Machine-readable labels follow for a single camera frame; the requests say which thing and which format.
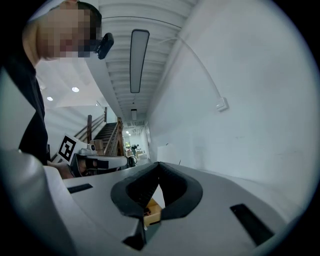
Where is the person's left forearm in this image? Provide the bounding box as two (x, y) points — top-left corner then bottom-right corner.
(46, 160), (75, 180)

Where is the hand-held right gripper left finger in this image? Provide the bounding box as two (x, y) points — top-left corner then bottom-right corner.
(110, 161), (161, 219)

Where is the person's head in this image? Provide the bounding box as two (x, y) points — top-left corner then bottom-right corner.
(21, 0), (103, 61)

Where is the black head camera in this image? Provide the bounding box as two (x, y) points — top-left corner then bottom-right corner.
(94, 32), (115, 60)

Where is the cardboard box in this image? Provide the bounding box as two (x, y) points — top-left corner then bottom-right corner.
(89, 139), (105, 155)

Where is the white wall junction box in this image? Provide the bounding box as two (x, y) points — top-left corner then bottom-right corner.
(215, 96), (230, 112)

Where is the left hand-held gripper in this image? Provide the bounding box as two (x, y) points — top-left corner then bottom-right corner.
(56, 133), (129, 178)

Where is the wooden drawer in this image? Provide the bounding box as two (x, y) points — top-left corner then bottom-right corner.
(143, 197), (166, 227)

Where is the wooden staircase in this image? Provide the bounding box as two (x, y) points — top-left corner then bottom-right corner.
(74, 106), (125, 157)

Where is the person's left hand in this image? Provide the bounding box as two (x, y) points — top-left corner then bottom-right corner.
(78, 159), (98, 175)

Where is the white wall conduit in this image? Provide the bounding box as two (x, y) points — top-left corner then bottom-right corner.
(157, 37), (223, 100)

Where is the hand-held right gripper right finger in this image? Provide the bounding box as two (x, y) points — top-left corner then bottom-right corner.
(158, 161), (204, 221)

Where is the long black-framed ceiling light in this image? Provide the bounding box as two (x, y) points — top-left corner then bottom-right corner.
(129, 28), (151, 94)

